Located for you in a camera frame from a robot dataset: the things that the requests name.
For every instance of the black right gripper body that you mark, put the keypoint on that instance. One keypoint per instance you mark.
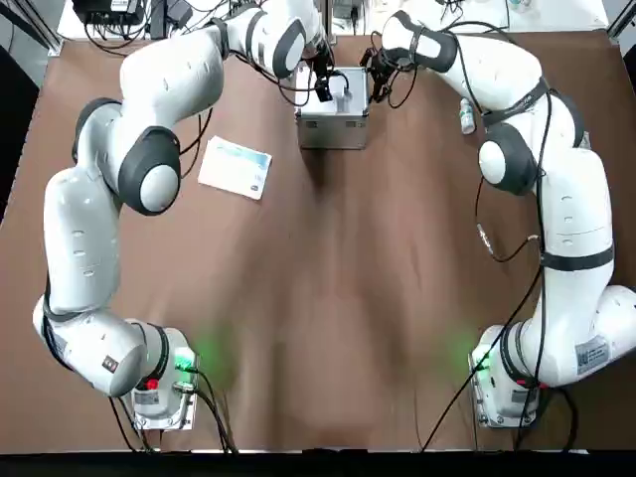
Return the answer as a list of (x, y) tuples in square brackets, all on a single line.
[(385, 63)]

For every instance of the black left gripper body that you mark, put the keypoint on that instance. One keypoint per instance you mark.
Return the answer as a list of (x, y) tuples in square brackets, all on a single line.
[(319, 59)]

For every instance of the aluminium first-aid case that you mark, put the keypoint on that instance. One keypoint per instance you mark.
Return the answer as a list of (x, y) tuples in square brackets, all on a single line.
[(333, 131)]

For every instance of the white disinfectant bottle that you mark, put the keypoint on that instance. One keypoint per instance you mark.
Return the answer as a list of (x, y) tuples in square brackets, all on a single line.
[(467, 116)]

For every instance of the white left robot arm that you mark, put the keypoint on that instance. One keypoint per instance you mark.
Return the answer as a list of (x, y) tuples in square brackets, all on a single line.
[(169, 79)]

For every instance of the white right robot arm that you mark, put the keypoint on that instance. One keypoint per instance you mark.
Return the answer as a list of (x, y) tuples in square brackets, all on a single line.
[(571, 208)]

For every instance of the folded mask packet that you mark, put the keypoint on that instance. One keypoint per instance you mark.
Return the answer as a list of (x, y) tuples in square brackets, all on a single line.
[(233, 169)]

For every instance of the black network switch box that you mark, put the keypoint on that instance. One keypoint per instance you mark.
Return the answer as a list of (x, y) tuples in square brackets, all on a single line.
[(107, 10)]

